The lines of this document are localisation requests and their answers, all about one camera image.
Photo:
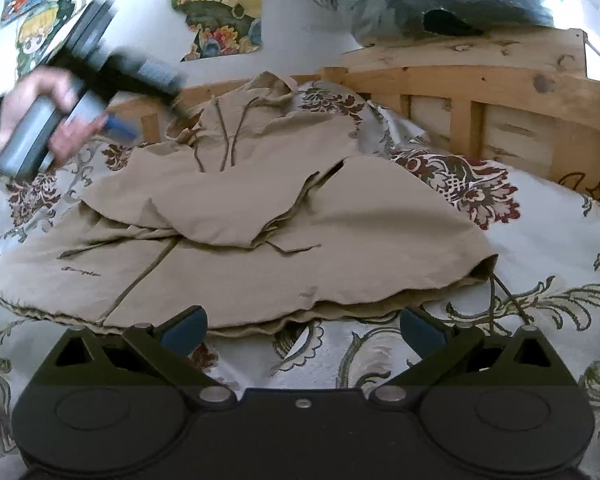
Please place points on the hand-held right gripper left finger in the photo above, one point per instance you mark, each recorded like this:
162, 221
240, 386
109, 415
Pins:
185, 334

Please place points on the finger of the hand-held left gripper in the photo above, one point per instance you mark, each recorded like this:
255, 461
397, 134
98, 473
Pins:
121, 125

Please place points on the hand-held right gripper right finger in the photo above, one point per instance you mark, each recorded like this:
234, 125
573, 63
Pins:
421, 334

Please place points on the beige hooded jacket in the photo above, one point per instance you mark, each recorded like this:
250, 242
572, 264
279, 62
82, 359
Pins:
260, 210

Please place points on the person's left hand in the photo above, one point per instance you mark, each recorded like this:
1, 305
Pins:
35, 85

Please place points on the floral patterned bedspread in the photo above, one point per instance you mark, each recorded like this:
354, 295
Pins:
545, 240

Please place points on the blond cartoon figure wall poster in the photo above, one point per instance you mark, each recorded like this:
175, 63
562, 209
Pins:
40, 35

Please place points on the landscape wall poster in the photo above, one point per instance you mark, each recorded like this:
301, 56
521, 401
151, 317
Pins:
215, 5

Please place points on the wooden bed frame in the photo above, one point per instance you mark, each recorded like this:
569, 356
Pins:
480, 80

